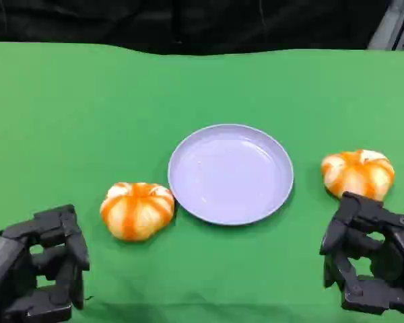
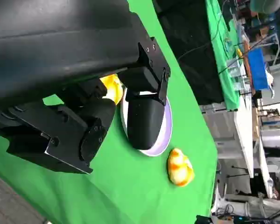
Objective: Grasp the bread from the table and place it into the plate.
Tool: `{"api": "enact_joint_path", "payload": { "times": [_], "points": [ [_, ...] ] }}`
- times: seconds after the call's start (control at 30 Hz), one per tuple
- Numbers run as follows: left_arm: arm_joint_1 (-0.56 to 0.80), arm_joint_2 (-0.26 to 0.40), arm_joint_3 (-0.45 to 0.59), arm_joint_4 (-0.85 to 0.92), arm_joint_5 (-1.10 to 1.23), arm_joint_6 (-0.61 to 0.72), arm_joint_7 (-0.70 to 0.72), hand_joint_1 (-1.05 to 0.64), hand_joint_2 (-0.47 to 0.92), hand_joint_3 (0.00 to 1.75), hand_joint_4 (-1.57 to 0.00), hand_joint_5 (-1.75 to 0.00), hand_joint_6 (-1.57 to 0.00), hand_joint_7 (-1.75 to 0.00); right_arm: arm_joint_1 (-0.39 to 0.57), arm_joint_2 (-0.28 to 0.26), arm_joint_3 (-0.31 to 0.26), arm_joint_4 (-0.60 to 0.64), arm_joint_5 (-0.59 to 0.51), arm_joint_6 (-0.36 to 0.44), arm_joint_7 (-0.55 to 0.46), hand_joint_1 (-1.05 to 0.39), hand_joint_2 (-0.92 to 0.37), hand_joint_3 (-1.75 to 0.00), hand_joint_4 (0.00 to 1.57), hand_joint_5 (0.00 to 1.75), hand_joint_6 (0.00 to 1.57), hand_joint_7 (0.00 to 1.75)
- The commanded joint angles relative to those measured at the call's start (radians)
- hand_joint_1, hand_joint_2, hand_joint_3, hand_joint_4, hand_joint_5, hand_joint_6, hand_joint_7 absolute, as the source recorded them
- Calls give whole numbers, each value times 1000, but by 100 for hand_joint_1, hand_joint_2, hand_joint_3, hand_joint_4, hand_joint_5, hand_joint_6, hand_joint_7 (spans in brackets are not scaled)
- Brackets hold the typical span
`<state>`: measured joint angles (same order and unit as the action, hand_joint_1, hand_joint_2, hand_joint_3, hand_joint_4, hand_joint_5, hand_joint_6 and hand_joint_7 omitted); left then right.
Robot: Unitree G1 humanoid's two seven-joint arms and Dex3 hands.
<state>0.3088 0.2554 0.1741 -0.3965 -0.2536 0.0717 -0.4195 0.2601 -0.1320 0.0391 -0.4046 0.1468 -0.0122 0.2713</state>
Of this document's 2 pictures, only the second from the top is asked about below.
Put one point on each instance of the lilac plate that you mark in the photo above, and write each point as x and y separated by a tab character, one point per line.
167	130

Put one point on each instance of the white workshop desk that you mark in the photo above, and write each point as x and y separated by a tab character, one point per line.
243	130

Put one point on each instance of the large orange white bread roll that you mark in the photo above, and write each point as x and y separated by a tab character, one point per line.
180	169

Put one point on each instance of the blue box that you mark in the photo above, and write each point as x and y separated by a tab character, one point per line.
257	70

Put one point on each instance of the yellow bottle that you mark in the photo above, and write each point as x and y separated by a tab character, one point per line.
239	52

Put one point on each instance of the green cloth on workshop table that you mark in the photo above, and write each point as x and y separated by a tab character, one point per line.
226	93

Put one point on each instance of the small orange white bread roll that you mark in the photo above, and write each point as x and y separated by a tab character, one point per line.
112	86

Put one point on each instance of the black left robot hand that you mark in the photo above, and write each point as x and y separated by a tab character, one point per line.
60	46

